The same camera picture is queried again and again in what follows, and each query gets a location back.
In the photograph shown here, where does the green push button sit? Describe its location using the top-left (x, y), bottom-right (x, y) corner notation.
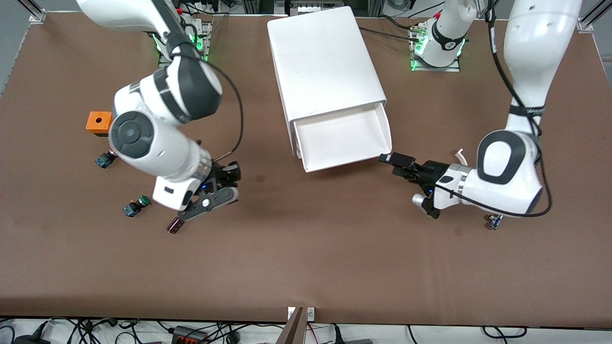
top-left (123, 195), bottom-right (152, 218)

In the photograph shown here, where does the red push button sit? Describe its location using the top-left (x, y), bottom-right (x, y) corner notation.
top-left (94, 150), bottom-right (118, 169)

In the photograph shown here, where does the orange button box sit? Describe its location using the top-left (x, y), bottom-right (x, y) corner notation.
top-left (86, 111), bottom-right (114, 138)

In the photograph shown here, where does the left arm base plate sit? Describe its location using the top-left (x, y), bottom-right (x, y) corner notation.
top-left (410, 26), bottom-right (462, 73)

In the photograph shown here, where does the black corrugated cable conduit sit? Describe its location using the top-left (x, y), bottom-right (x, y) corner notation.
top-left (359, 14), bottom-right (424, 44)

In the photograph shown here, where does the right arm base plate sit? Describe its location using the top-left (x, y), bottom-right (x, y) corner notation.
top-left (158, 19), bottom-right (212, 68)

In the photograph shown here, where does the grey slanted post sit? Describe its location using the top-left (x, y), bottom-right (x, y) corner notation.
top-left (276, 307), bottom-right (306, 344)

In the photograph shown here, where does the black cable loop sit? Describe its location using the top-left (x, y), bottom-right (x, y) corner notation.
top-left (482, 326), bottom-right (527, 340)

